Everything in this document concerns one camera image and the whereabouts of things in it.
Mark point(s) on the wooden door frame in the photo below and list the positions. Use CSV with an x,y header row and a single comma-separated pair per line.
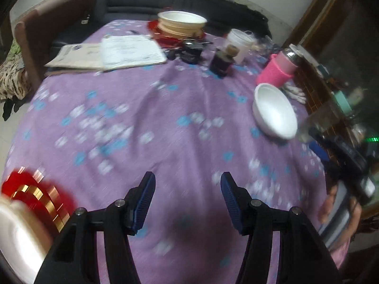
x,y
319,6

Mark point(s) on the cream plastic bowl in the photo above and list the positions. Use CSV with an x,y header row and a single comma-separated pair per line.
x,y
177,31

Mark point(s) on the brown armchair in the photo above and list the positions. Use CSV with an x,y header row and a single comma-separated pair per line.
x,y
44,26

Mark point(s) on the large red glass plate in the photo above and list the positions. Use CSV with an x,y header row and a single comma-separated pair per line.
x,y
23,179

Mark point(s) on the black leather sofa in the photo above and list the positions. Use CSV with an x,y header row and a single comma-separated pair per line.
x,y
133,6

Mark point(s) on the green cloth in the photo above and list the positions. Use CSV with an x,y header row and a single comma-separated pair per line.
x,y
12,51

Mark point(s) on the dark wooden side cabinet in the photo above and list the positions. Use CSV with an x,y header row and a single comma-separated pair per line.
x,y
314,85

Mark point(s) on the dark glass jar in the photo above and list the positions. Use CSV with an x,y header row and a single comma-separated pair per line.
x,y
220,65

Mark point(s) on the patterned blanket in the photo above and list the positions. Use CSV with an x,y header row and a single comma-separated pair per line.
x,y
11,81

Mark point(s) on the white plastic tub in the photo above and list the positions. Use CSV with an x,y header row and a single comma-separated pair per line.
x,y
239,40

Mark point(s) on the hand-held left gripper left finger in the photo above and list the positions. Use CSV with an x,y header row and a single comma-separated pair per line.
x,y
143,204

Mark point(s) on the purple floral tablecloth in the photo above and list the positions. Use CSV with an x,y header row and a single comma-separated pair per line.
x,y
177,109

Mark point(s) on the black electronic device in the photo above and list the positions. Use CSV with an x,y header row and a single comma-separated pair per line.
x,y
191,51

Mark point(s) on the papers and booklets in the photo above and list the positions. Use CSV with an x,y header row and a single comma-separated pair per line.
x,y
130,50

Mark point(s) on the pink sleeved bottle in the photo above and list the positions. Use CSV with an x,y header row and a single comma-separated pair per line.
x,y
275,71

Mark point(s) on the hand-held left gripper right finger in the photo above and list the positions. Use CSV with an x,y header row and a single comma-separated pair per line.
x,y
232,204

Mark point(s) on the black socks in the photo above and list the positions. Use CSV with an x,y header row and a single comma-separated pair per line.
x,y
11,108

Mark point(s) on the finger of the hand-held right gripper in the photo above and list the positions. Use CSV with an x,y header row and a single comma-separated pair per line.
x,y
319,142

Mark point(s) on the person's right hand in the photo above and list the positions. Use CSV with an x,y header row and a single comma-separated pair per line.
x,y
328,204

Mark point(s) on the folded printed booklet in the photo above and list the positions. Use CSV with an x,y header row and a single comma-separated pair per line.
x,y
74,54

